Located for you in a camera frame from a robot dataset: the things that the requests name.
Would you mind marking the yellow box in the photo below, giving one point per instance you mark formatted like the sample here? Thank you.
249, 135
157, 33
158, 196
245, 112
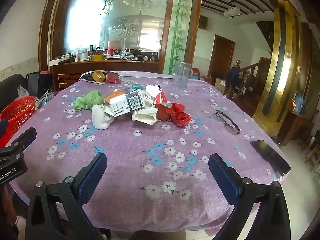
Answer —
98, 76
98, 57

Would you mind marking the dark red wrapper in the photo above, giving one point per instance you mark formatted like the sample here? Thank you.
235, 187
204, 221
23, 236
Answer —
163, 112

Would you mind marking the blue bag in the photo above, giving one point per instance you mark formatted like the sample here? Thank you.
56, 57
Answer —
298, 102

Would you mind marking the red plastic basket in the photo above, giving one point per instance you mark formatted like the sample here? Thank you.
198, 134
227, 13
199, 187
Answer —
17, 115

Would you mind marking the orange white medicine box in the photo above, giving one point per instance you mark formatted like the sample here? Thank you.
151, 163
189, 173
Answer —
125, 103

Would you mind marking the person's left forearm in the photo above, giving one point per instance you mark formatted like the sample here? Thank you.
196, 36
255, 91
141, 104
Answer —
7, 205

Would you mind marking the bright red wrapper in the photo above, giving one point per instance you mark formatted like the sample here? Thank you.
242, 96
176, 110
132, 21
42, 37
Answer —
180, 115

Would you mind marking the white paper carton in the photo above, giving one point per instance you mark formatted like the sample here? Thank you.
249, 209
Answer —
145, 116

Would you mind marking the bundle of thin sticks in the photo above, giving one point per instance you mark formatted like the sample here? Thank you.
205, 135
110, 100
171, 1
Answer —
128, 80

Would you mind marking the red white packet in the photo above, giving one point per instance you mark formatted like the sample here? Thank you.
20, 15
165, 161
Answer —
162, 95

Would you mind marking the dark blue jacket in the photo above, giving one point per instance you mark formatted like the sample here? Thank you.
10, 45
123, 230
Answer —
233, 77

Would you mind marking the purple floral tablecloth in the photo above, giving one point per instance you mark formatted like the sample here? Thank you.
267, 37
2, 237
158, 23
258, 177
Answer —
150, 140

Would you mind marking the beige orange long box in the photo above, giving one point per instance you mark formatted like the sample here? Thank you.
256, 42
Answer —
148, 100

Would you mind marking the bamboo painted glass panel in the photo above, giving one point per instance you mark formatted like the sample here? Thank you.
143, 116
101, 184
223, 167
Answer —
178, 30

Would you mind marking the clear glass pitcher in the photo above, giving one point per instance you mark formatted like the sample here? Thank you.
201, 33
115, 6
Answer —
182, 76

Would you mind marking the black phone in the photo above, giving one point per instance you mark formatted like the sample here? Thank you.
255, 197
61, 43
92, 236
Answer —
270, 155

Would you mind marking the brown cardboard box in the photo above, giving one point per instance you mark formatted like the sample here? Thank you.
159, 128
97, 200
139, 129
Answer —
220, 85

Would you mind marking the small framed wall picture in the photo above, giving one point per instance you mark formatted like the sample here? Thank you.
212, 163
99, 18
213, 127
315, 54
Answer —
203, 22

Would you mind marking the green cloth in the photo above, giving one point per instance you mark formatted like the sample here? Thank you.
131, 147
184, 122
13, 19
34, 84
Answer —
87, 100

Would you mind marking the white flat box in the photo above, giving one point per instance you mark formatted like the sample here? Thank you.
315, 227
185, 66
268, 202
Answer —
58, 61

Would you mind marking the wooden mirror cabinet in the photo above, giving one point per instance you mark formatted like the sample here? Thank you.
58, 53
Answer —
75, 71

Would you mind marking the black bag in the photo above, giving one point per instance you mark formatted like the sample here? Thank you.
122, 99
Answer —
37, 85

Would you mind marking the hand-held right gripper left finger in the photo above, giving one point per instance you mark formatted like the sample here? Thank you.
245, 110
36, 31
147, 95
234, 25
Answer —
92, 175

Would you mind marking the wooden door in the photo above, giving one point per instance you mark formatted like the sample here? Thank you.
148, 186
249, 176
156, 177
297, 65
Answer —
221, 55

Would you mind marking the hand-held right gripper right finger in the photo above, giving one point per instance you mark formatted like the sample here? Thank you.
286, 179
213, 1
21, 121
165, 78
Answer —
225, 177

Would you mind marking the white tissue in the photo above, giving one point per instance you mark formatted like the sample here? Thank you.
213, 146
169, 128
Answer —
100, 118

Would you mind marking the black-framed glasses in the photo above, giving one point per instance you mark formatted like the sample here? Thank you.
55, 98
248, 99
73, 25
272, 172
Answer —
231, 127

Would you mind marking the ceiling lamp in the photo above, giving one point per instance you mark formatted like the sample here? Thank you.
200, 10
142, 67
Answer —
232, 12

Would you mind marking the clear plastic bag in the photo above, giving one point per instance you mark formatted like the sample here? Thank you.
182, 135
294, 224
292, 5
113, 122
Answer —
23, 91

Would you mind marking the wooden stair railing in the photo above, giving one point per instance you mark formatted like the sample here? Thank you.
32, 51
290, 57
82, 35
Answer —
255, 75

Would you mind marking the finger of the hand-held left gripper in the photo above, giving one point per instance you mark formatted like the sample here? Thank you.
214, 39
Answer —
25, 140

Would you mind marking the red box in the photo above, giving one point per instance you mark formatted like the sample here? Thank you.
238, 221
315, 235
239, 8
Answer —
115, 46

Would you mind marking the wooden side table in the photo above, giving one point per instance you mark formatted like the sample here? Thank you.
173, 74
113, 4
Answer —
295, 127

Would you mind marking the black leather sofa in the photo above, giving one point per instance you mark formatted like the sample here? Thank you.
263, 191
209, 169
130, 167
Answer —
10, 87

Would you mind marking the red pouch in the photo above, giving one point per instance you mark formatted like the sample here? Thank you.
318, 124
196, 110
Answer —
112, 77

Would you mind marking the gold pillar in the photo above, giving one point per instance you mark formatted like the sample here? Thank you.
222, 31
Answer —
275, 67

